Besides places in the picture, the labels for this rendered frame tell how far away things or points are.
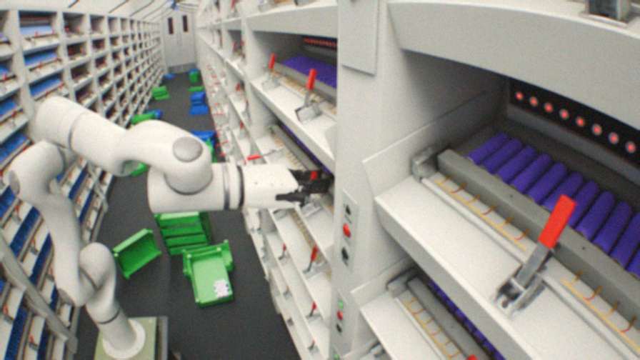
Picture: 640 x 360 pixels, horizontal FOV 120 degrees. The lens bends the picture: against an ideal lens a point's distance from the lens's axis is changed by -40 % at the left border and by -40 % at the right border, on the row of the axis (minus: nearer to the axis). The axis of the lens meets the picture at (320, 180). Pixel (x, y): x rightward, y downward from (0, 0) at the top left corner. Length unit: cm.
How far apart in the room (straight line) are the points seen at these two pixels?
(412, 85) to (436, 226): 14
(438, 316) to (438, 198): 17
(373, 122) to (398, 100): 3
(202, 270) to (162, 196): 134
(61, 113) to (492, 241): 70
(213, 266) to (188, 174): 140
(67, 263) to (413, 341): 86
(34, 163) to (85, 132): 22
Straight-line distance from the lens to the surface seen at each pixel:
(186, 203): 52
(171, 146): 46
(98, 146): 59
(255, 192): 52
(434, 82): 33
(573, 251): 26
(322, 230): 59
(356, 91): 33
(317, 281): 75
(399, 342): 44
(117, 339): 122
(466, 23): 22
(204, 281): 180
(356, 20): 32
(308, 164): 72
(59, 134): 67
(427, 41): 25
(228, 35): 164
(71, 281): 97
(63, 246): 93
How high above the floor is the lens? 133
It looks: 30 degrees down
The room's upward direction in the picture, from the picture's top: straight up
